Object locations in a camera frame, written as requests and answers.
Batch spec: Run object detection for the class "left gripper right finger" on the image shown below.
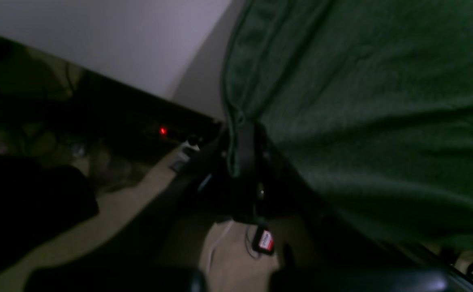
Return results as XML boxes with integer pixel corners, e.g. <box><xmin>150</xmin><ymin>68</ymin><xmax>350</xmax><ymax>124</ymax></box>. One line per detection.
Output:
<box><xmin>253</xmin><ymin>124</ymin><xmax>473</xmax><ymax>292</ymax></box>

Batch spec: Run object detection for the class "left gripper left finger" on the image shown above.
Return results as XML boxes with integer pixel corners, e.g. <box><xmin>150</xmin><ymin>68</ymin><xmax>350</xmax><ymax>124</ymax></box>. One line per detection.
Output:
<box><xmin>24</xmin><ymin>131</ymin><xmax>236</xmax><ymax>292</ymax></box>

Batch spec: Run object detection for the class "dark green t-shirt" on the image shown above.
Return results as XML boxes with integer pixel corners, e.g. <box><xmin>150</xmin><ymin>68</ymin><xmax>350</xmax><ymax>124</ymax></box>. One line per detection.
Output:
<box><xmin>222</xmin><ymin>0</ymin><xmax>473</xmax><ymax>249</ymax></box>

